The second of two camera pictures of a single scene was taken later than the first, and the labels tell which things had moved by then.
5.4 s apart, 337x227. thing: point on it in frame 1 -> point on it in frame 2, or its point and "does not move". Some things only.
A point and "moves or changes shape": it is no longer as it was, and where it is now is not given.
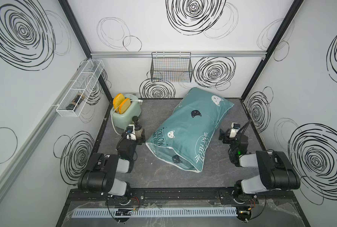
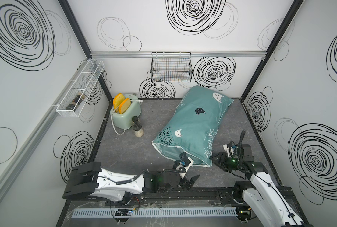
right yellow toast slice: x=124 y=105 does not move
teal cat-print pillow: x=183 y=136 moves or changes shape
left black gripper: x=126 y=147 -> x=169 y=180
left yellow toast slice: x=117 y=100 does not move
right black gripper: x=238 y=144 -> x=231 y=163
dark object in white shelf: x=76 y=101 does not move
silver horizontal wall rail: x=192 y=54 does not move
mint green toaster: x=120 y=120 does not move
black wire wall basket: x=171 y=66 does not move
